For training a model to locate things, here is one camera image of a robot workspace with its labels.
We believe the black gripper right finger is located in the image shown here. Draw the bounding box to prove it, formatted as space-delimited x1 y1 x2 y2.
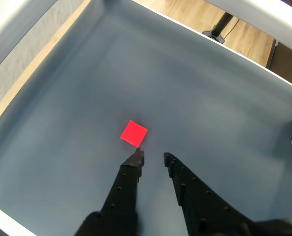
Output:
163 152 260 236

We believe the red cube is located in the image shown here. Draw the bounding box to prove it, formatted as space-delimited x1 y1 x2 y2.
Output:
120 119 148 148

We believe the brown wooden furniture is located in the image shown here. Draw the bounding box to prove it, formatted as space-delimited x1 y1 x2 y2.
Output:
265 39 292 79

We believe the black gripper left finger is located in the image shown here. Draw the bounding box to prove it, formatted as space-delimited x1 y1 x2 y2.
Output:
74 146 146 236

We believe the grey table mat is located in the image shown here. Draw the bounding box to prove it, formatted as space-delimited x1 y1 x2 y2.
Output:
0 0 292 236

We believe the black stand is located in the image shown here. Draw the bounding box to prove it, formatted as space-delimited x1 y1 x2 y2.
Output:
202 11 235 45

